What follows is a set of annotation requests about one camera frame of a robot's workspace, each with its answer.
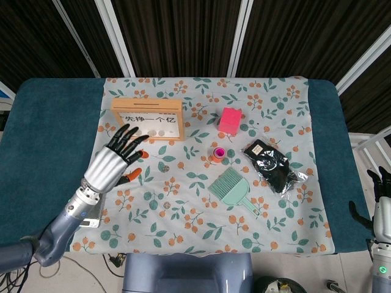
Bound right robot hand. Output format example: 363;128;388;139
349;165;391;245

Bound white metal rack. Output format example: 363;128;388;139
348;126;391;175

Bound black socks in plastic bag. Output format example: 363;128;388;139
241;139;307;199

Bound teal padded table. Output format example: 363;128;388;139
0;78;367;253

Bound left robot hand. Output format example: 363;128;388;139
83;123;150;194

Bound black bin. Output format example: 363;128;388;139
255;275;305;293

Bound white blue equipment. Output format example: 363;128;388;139
0;79;16;104

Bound floral print tablecloth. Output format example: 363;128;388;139
70;76;338;256

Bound silver digital scale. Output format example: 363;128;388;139
78;195;108;229

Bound mint green brush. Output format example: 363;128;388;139
208;167;245;196

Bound white partition post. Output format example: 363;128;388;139
335;30;391;95
227;0;254;78
93;0;137;78
51;0;101;79

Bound wooden frame money box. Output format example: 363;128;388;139
110;97;186;142

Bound black power plug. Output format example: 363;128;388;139
108;255;126;269

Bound pink foam cube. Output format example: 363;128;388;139
217;106;244;137

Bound orange nested cup stack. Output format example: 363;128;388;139
211;146;227;162

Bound blue grey robot torso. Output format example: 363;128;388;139
122;252;254;293

